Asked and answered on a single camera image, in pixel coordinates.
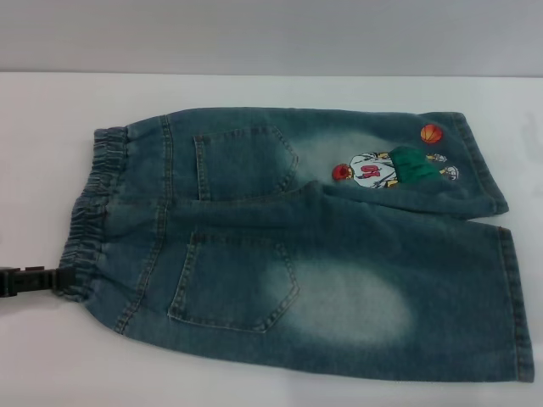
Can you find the blue denim shorts with cartoon print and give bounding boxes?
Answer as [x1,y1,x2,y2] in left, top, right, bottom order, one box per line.
[50,109,537,386]

